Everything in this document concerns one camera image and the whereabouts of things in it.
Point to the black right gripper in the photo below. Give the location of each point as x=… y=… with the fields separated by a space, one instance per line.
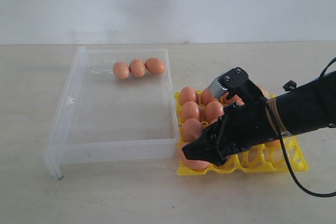
x=238 y=130

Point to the brown egg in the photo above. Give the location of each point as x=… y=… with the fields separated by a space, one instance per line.
x=207 y=97
x=213 y=121
x=235 y=98
x=121 y=70
x=272 y=144
x=192 y=164
x=155 y=66
x=191 y=130
x=188 y=94
x=190 y=109
x=264 y=92
x=213 y=110
x=137 y=68

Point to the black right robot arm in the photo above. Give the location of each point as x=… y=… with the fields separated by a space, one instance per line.
x=305 y=108

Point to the yellow plastic egg tray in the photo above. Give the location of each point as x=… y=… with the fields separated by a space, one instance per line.
x=259 y=159

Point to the clear plastic container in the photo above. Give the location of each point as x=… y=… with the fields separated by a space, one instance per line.
x=100 y=118

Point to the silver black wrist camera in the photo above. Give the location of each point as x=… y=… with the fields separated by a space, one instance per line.
x=236 y=82

